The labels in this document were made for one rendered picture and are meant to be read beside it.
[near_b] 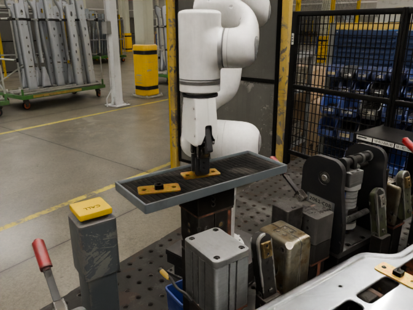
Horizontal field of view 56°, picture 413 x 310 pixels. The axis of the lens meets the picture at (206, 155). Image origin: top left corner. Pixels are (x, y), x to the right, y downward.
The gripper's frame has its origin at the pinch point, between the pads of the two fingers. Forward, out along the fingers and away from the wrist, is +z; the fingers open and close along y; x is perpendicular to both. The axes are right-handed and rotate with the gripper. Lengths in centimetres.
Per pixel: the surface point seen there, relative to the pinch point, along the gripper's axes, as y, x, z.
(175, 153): -292, 78, 96
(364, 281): 26.5, 24.4, 18.5
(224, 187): 7.8, 2.4, 2.9
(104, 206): 9.1, -21.7, 2.6
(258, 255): 21.3, 3.5, 11.1
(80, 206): 7.3, -25.9, 2.5
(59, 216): -232, -39, 119
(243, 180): 6.4, 7.5, 2.6
